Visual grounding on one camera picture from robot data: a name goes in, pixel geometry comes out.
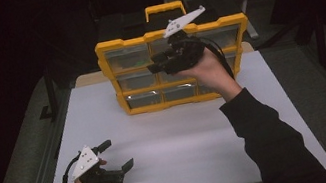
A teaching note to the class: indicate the group of clear drawers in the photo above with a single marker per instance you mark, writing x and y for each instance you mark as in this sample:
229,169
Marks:
137,81

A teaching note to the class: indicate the yellow organizer cabinet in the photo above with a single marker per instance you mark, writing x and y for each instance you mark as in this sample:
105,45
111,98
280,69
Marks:
128,40

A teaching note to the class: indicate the small green wall plug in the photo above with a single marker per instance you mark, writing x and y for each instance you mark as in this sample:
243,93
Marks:
138,64

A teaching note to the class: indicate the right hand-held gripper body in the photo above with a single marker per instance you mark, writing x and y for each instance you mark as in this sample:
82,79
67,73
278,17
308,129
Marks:
186,53

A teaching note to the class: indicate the clear plastic storage drawer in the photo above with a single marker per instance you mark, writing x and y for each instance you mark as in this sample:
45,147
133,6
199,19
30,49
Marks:
126,57

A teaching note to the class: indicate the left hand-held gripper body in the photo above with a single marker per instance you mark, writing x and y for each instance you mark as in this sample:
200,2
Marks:
86,161

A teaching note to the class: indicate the person's right hand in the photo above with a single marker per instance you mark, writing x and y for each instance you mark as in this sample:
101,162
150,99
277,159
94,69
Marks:
215,75

